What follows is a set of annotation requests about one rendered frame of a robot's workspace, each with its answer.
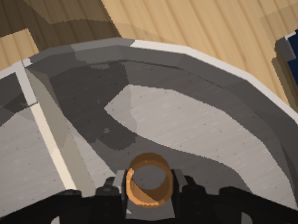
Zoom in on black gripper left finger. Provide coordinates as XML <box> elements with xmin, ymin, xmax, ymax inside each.
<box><xmin>0</xmin><ymin>170</ymin><xmax>128</xmax><ymax>224</ymax></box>

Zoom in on blue square tray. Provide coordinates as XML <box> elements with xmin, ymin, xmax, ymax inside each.
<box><xmin>276</xmin><ymin>29</ymin><xmax>298</xmax><ymax>87</ymax></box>

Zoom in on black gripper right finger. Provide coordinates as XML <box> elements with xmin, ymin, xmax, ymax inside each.
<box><xmin>171</xmin><ymin>169</ymin><xmax>298</xmax><ymax>224</ymax></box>

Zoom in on bronze bushing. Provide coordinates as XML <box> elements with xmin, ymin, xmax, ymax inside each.
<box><xmin>126</xmin><ymin>152</ymin><xmax>173</xmax><ymax>208</ymax></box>

